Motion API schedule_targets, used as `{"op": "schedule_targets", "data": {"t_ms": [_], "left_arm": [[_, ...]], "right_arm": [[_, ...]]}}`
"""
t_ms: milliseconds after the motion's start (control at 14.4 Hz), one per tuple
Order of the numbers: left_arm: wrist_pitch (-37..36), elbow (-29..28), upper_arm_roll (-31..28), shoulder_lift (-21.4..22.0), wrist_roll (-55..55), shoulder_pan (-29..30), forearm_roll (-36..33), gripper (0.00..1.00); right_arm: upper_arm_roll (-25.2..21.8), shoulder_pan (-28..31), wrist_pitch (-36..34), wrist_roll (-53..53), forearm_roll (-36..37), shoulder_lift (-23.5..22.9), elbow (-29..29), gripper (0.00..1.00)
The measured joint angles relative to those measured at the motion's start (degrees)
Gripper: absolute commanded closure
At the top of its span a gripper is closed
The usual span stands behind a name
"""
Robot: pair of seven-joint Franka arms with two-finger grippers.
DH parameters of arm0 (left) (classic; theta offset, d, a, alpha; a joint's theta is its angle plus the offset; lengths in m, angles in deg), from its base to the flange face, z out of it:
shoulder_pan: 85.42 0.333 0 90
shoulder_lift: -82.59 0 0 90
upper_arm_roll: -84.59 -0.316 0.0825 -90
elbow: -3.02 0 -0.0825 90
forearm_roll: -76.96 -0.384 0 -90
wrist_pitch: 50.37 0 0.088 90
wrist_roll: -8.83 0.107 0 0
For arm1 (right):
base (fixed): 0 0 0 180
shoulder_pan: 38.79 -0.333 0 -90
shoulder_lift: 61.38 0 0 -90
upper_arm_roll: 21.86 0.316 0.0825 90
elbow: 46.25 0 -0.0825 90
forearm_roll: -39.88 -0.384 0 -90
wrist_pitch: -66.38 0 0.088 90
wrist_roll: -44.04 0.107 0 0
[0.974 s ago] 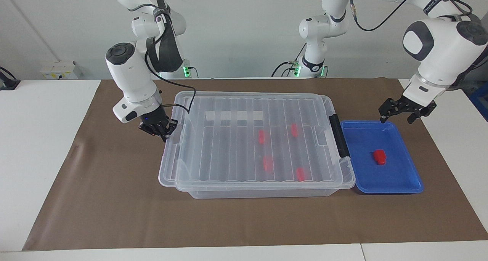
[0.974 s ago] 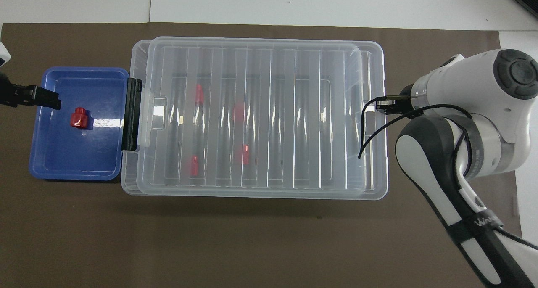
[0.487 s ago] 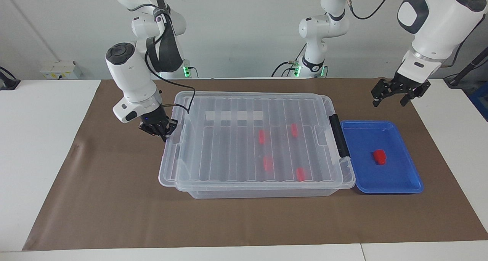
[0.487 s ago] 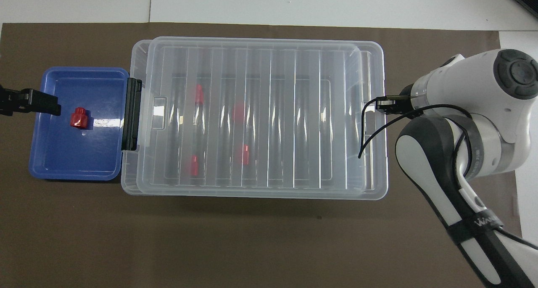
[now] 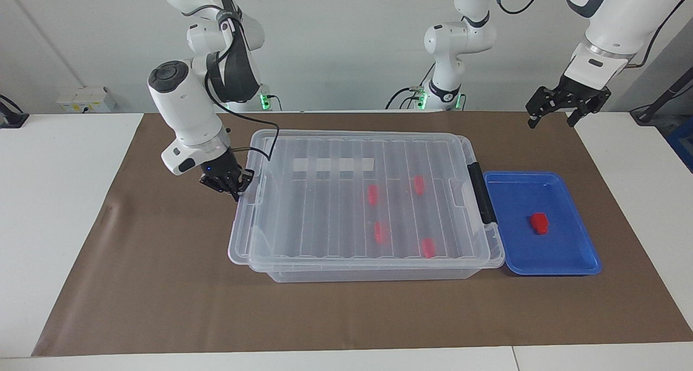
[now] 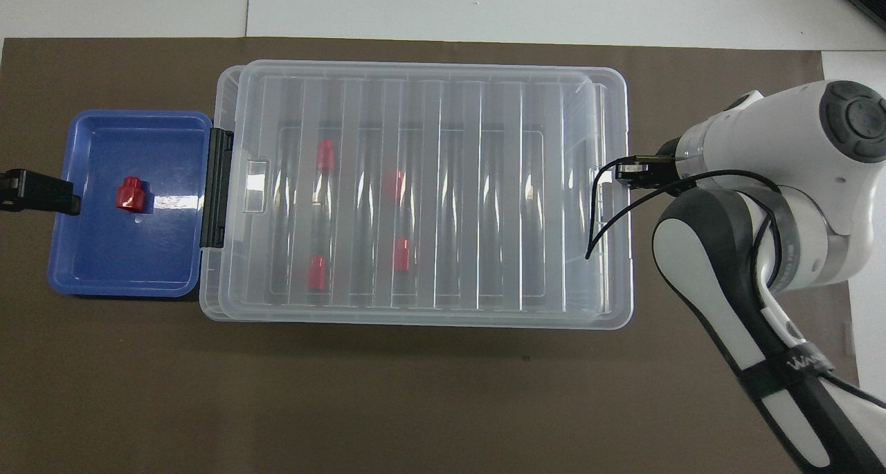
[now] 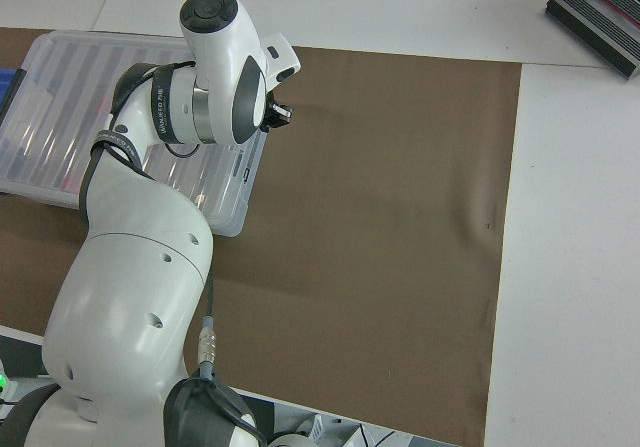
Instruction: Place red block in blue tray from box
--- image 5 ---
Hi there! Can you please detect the clear ribbed plastic lid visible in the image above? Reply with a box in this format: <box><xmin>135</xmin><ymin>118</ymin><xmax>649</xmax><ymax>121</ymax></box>
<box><xmin>227</xmin><ymin>129</ymin><xmax>494</xmax><ymax>267</ymax></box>

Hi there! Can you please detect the black box latch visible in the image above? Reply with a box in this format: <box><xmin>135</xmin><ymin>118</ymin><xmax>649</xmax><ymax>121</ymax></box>
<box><xmin>468</xmin><ymin>162</ymin><xmax>498</xmax><ymax>225</ymax></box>

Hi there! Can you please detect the blue plastic tray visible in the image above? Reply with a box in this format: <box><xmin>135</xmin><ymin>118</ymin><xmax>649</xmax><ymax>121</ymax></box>
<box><xmin>483</xmin><ymin>171</ymin><xmax>603</xmax><ymax>276</ymax></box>

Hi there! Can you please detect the clear plastic storage box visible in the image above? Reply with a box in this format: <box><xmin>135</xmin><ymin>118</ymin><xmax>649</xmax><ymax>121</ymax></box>
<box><xmin>246</xmin><ymin>133</ymin><xmax>506</xmax><ymax>283</ymax></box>

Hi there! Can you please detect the white power socket box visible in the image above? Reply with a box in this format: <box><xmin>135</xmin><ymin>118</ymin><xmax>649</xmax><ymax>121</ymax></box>
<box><xmin>57</xmin><ymin>86</ymin><xmax>117</xmax><ymax>113</ymax></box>

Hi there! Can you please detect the black stand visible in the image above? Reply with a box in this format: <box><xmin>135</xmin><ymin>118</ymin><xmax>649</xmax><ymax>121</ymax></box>
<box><xmin>630</xmin><ymin>68</ymin><xmax>693</xmax><ymax>124</ymax></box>

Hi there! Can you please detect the brown table mat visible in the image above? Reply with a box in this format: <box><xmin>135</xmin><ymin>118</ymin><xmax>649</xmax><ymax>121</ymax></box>
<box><xmin>31</xmin><ymin>111</ymin><xmax>693</xmax><ymax>357</ymax></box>

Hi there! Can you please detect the blue crate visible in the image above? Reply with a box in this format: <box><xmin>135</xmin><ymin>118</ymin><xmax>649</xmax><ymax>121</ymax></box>
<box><xmin>665</xmin><ymin>116</ymin><xmax>693</xmax><ymax>172</ymax></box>

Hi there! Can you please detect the black clamp base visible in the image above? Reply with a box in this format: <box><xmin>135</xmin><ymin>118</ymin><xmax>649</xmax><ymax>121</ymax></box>
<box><xmin>0</xmin><ymin>95</ymin><xmax>29</xmax><ymax>129</ymax></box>

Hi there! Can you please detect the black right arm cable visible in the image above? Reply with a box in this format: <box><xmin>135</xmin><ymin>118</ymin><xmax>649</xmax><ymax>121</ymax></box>
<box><xmin>205</xmin><ymin>5</ymin><xmax>280</xmax><ymax>162</ymax></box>

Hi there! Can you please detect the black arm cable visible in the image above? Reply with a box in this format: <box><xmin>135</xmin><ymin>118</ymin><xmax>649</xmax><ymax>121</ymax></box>
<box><xmin>490</xmin><ymin>0</ymin><xmax>684</xmax><ymax>68</ymax></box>
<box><xmin>205</xmin><ymin>5</ymin><xmax>280</xmax><ymax>162</ymax></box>

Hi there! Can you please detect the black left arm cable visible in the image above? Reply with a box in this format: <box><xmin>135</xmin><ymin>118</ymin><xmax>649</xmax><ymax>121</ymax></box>
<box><xmin>490</xmin><ymin>0</ymin><xmax>684</xmax><ymax>68</ymax></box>

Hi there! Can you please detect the black base cable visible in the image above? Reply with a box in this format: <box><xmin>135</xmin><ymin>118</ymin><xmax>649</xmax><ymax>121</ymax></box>
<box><xmin>385</xmin><ymin>86</ymin><xmax>428</xmax><ymax>110</ymax></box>

